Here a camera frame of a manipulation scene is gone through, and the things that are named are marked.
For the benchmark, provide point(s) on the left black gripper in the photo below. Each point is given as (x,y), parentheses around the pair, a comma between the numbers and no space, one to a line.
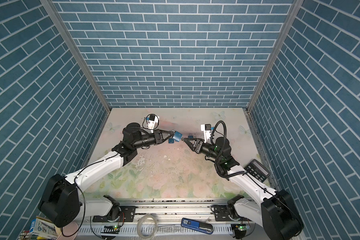
(159,137)

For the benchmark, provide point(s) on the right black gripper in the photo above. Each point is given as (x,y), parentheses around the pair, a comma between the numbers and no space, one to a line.
(197,145)

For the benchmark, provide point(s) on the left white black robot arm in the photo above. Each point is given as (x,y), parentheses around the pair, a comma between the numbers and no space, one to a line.
(63,200)

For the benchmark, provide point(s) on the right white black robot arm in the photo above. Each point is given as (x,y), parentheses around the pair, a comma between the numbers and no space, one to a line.
(274,210)

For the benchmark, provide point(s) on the floral table mat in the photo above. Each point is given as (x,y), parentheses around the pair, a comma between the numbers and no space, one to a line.
(172,170)

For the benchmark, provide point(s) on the black calculator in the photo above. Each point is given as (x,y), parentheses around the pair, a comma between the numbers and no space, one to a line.
(257,170)

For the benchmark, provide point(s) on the blue black handheld device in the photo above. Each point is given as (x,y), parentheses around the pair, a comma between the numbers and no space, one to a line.
(198,226)

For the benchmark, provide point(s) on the pink cup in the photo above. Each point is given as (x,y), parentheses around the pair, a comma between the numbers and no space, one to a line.
(70,232)

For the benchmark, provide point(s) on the white blue cardboard box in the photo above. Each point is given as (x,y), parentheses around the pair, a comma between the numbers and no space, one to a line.
(43,229)

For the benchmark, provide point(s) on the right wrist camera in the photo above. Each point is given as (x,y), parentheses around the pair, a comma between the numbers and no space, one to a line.
(207,131)

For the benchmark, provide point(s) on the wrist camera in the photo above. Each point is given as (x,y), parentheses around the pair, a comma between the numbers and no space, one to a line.
(152,121)
(207,131)

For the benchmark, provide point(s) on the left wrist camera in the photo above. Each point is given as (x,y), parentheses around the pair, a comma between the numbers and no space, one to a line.
(152,121)

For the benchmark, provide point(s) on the aluminium rail frame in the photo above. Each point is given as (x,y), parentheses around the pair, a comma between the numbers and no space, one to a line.
(169,215)

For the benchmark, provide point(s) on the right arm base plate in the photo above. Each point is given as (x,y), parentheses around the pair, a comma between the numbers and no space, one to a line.
(225,213)

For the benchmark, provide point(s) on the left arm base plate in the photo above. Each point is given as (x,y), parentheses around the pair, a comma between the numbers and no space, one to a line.
(122,214)

